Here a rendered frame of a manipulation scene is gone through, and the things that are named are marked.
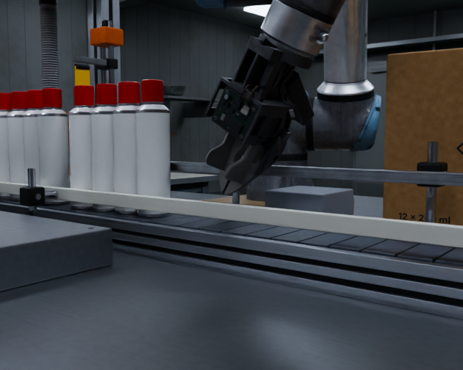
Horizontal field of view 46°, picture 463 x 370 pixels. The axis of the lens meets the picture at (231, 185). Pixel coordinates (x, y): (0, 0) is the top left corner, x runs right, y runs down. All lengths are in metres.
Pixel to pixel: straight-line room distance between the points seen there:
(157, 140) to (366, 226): 0.35
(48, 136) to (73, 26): 6.04
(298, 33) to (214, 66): 8.01
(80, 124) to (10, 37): 5.66
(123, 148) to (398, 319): 0.49
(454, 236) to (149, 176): 0.44
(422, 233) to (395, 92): 0.31
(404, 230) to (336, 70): 0.59
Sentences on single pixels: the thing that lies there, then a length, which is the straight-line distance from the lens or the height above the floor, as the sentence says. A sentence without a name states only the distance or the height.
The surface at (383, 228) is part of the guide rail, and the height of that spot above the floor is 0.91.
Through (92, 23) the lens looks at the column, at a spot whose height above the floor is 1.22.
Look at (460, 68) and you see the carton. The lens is 0.81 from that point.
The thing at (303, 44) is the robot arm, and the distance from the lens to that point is 0.63.
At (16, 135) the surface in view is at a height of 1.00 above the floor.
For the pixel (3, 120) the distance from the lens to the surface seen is 1.13.
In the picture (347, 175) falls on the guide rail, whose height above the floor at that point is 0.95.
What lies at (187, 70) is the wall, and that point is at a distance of 8.17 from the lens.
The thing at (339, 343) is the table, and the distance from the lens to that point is 0.48.
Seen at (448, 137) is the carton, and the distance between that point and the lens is 0.81.
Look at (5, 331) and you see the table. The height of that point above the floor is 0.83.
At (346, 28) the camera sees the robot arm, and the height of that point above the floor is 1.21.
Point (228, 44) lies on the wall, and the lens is 8.92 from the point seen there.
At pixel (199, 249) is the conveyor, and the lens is 0.71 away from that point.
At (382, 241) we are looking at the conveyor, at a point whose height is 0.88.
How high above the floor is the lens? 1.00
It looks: 5 degrees down
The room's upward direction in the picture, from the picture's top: straight up
